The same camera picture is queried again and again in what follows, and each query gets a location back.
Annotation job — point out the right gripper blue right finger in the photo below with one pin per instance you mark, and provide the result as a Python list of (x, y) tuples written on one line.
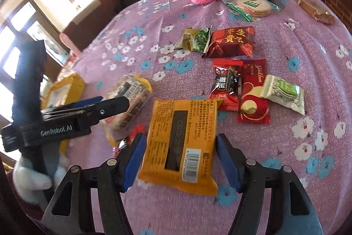
[(291, 210)]

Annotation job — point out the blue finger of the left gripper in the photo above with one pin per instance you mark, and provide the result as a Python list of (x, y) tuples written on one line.
[(107, 108), (79, 104)]

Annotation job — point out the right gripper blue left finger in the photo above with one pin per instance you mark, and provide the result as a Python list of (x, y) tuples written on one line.
[(70, 209)]

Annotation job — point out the red dark candy packet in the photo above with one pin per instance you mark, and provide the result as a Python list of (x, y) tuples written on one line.
[(127, 141)]

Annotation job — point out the clear pack red label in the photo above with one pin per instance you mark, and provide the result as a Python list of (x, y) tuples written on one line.
[(137, 90)]

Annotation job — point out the orange biscuit pack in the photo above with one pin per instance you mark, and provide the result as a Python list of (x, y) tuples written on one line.
[(181, 145)]

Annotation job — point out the dark red gold-circle packet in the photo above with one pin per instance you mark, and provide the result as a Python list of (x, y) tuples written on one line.
[(253, 107)]

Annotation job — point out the white green small packet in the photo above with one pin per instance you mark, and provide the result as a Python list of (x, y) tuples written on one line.
[(287, 94)]

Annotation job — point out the green pea snack packet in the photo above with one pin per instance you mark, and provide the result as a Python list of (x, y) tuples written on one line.
[(194, 40)]

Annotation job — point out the red black sugar candy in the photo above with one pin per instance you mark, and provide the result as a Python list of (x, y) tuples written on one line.
[(226, 83)]

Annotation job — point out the dark red gold-text packet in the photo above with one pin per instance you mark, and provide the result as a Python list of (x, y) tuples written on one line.
[(231, 42)]

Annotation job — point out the white gloved left hand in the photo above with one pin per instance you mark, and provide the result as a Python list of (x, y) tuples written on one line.
[(35, 187)]

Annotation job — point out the yellow cardboard tray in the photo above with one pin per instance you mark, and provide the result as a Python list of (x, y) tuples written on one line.
[(65, 91)]

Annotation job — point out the dark red armchair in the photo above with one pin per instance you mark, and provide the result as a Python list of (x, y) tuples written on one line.
[(85, 26)]

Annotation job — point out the wooden glass door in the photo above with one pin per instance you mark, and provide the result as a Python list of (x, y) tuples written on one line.
[(28, 40)]

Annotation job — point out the purple floral tablecloth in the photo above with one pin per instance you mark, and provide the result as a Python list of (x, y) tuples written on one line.
[(247, 124)]

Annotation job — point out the round crackers green bag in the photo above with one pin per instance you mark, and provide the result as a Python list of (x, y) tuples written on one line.
[(252, 8)]

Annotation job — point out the brown wrapped snack bar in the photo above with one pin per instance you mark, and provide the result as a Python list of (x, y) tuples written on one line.
[(316, 12)]

